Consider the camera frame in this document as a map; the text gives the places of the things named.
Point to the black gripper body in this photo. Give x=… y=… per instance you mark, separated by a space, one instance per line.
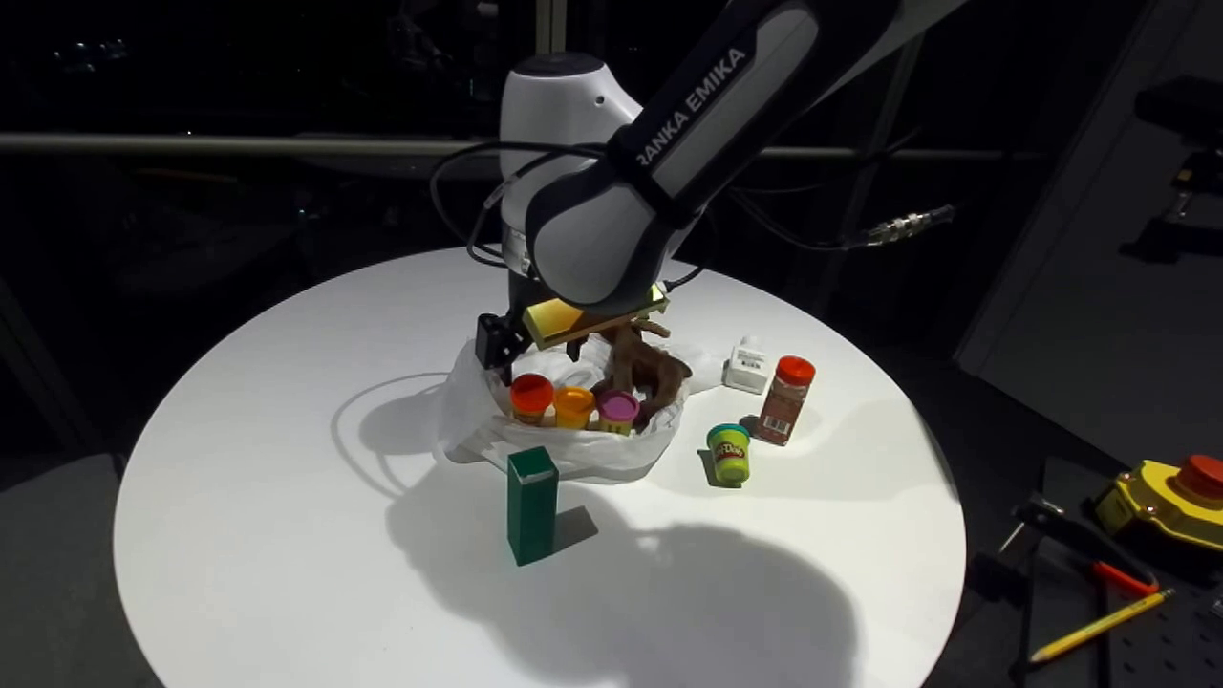
x=500 y=337

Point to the white plastic bag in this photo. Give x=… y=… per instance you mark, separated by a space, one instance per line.
x=462 y=416

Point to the green rectangular box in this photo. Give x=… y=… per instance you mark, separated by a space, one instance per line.
x=532 y=503

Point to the teal-lidded play-doh can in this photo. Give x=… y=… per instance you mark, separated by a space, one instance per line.
x=729 y=453

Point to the red-lidded brown spice jar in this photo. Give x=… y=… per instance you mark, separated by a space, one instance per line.
x=785 y=400

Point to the white rectangular bottle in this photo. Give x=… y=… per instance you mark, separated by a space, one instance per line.
x=745 y=367

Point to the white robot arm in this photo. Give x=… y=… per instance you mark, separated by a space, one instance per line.
x=601 y=189

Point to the orange-lidded play-doh can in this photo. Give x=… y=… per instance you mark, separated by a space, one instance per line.
x=530 y=400

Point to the brown plush toy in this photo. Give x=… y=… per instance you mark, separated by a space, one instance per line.
x=636 y=363

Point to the purple-lidded play-doh can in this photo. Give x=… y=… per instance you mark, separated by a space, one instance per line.
x=620 y=410

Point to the yellow pencil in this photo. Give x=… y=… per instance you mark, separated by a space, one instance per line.
x=1090 y=632

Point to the yellow emergency stop button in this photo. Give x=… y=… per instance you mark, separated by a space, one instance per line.
x=1173 y=497

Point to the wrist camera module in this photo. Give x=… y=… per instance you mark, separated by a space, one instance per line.
x=557 y=318

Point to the red-handled black tool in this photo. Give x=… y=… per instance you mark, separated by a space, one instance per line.
x=1080 y=535

